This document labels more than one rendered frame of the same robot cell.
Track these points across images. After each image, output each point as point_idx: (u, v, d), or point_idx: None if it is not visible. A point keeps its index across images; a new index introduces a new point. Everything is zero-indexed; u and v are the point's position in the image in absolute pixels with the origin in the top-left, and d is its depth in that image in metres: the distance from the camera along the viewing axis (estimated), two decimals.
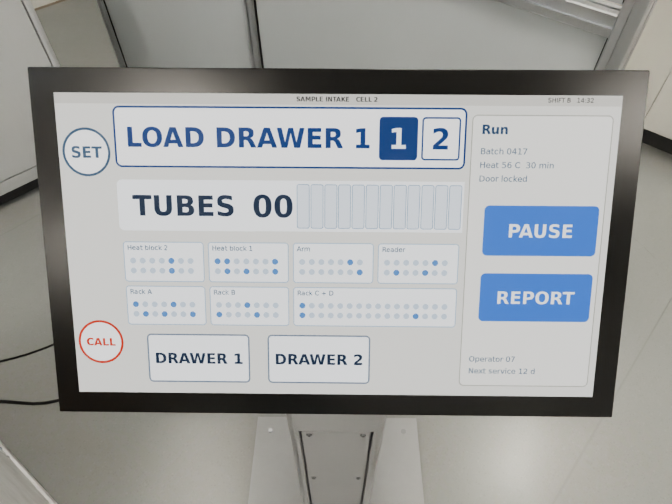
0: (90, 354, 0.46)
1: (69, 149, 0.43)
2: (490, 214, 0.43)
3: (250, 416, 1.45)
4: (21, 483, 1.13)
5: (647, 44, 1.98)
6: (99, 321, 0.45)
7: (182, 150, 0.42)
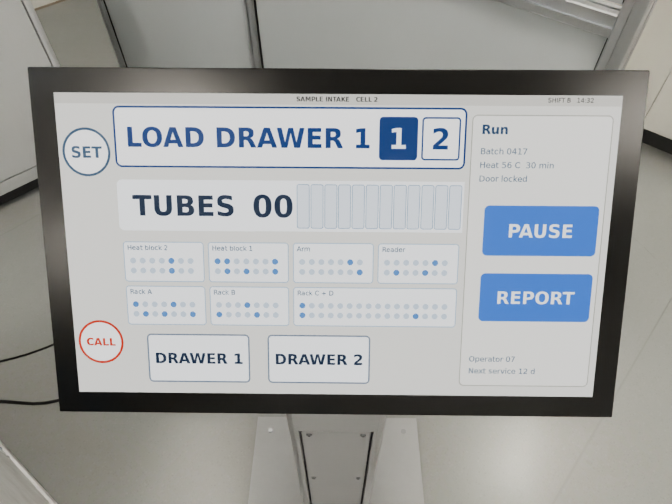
0: (90, 354, 0.46)
1: (69, 149, 0.43)
2: (490, 214, 0.43)
3: (250, 416, 1.45)
4: (21, 483, 1.13)
5: (647, 44, 1.98)
6: (99, 321, 0.45)
7: (182, 150, 0.42)
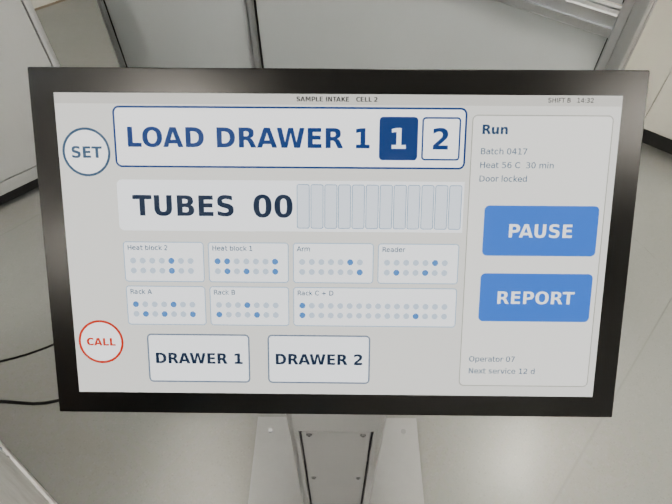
0: (90, 354, 0.46)
1: (69, 149, 0.43)
2: (490, 214, 0.43)
3: (250, 416, 1.45)
4: (21, 483, 1.13)
5: (647, 44, 1.98)
6: (99, 321, 0.45)
7: (182, 150, 0.42)
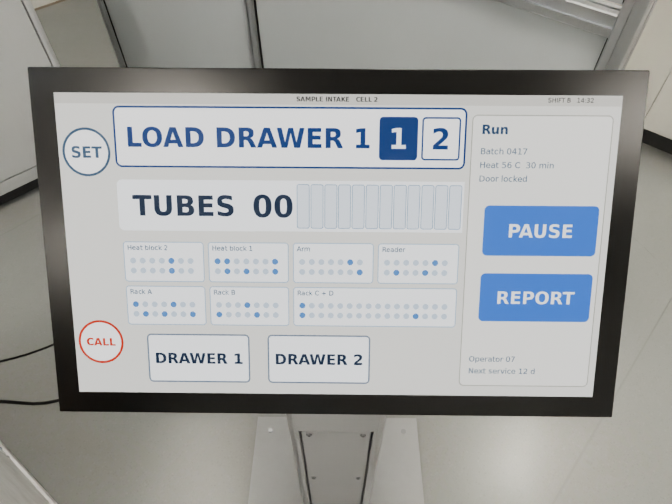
0: (90, 354, 0.46)
1: (69, 149, 0.43)
2: (490, 214, 0.43)
3: (250, 416, 1.45)
4: (21, 483, 1.13)
5: (647, 44, 1.98)
6: (99, 321, 0.45)
7: (182, 150, 0.42)
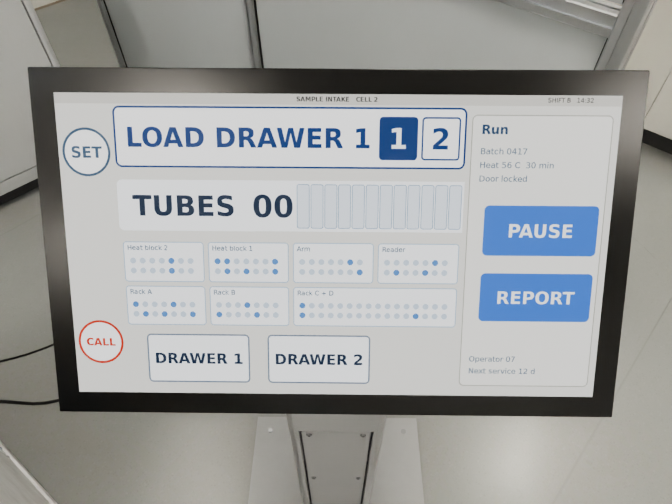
0: (90, 354, 0.46)
1: (69, 149, 0.43)
2: (490, 214, 0.43)
3: (250, 416, 1.45)
4: (21, 483, 1.13)
5: (647, 44, 1.98)
6: (99, 321, 0.45)
7: (182, 150, 0.42)
